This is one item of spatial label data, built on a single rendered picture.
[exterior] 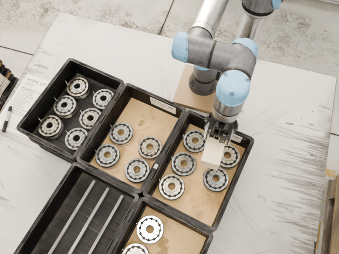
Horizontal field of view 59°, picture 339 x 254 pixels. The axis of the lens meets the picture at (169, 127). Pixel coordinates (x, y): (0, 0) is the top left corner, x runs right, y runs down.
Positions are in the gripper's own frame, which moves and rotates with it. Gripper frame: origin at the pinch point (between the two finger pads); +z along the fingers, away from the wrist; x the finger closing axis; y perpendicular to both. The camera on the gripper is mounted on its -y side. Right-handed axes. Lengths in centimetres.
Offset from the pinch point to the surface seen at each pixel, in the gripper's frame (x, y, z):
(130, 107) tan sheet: -40.6, -11.5, 26.6
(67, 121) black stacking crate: -65, 3, 27
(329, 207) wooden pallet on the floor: 83, -16, 107
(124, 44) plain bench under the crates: -62, -53, 40
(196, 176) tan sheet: -3.2, 10.4, 26.6
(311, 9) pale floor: 51, -184, 110
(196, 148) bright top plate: -6.3, -0.2, 23.6
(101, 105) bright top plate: -53, -7, 24
